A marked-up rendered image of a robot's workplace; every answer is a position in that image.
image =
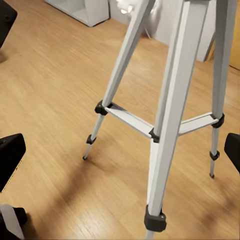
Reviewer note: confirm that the bookcase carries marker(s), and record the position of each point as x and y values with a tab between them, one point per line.
89	12

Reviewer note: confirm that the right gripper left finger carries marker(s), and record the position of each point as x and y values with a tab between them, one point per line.
12	150

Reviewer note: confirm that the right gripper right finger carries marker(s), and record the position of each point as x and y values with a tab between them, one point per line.
232	149

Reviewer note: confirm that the camera tripod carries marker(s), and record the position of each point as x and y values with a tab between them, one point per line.
186	36

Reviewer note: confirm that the door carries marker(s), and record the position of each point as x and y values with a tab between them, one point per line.
235	47

